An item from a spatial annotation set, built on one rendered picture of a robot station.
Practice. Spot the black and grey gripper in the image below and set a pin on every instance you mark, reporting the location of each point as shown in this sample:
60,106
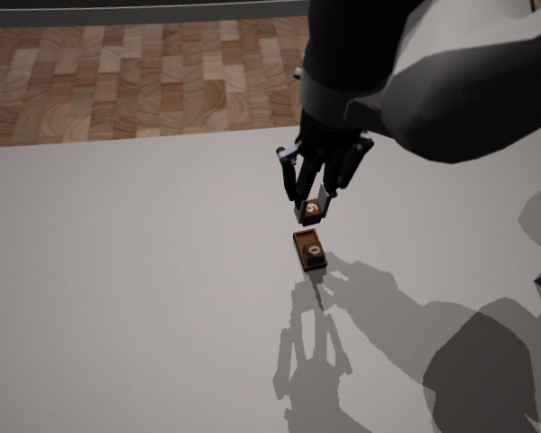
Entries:
312,135

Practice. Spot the brown wooden cube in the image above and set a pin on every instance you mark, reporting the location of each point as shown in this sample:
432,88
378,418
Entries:
313,214
313,253

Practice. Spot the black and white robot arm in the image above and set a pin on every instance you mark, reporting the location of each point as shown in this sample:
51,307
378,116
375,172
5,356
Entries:
467,81

